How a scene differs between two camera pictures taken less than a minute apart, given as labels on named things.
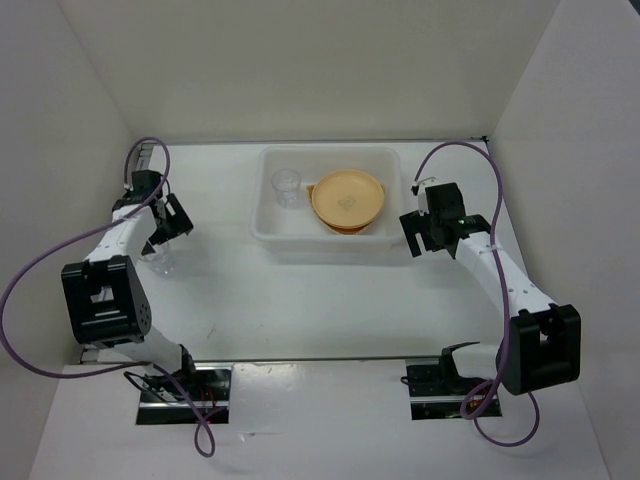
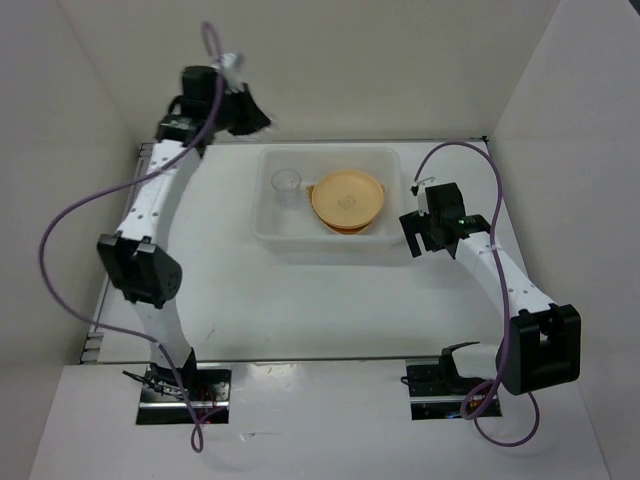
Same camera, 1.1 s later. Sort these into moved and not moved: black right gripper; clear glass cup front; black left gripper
Moved: black left gripper; clear glass cup front
Not moved: black right gripper
